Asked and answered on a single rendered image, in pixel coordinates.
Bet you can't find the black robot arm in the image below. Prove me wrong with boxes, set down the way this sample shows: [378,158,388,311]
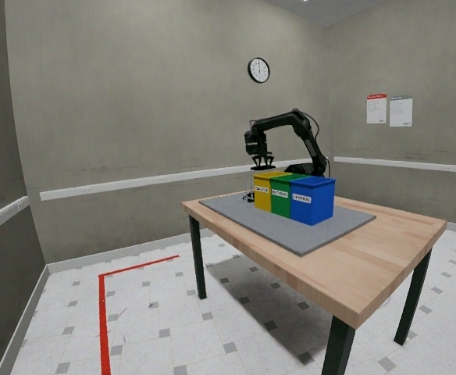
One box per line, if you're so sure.
[245,108,327,177]

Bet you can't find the yellow open bin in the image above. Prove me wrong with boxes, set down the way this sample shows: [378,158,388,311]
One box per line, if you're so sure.
[254,171,288,212]

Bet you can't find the blue bin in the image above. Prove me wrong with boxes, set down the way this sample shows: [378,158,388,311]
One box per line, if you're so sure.
[290,176,337,226]

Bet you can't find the green bin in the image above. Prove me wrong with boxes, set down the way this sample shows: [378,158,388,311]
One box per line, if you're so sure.
[270,173,309,219]

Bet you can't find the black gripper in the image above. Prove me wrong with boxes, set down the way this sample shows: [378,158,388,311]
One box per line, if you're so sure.
[251,143,274,170]

